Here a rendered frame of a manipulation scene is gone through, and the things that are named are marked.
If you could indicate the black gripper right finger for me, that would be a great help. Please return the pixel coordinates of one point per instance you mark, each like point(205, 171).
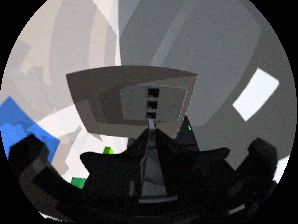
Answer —
point(179, 163)

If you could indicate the small green block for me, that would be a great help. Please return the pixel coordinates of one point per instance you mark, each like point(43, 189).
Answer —
point(108, 150)

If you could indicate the green flat rectangular block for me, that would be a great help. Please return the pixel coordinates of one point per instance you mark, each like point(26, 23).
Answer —
point(78, 182)

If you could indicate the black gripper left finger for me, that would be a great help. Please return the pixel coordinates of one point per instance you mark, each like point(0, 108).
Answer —
point(128, 165)

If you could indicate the grey panel with sockets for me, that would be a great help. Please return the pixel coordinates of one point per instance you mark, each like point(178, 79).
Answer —
point(119, 101)

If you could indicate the blue flat square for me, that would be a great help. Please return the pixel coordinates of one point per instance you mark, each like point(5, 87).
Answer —
point(14, 125)

